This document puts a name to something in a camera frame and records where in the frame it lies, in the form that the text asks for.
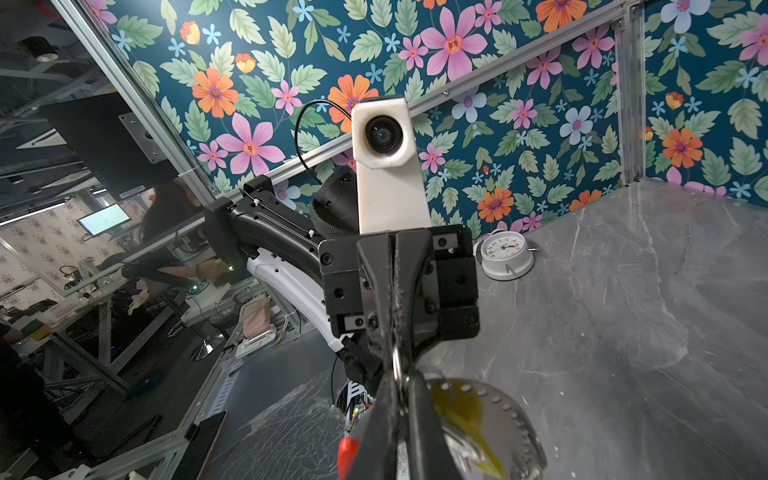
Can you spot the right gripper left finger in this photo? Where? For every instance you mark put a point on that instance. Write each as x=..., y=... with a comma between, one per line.
x=376, y=457

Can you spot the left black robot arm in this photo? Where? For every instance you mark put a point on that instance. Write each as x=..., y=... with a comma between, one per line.
x=277, y=245

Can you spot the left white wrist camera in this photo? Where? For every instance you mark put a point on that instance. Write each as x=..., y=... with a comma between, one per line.
x=387, y=168

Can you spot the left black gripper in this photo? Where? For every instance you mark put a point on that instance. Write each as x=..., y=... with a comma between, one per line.
x=407, y=290

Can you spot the metal keyring disc red grip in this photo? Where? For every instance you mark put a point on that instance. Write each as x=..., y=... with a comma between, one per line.
x=487, y=432

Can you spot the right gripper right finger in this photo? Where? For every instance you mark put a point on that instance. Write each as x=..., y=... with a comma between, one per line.
x=428, y=454

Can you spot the white alarm clock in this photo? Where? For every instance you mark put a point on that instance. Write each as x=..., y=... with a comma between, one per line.
x=505, y=256

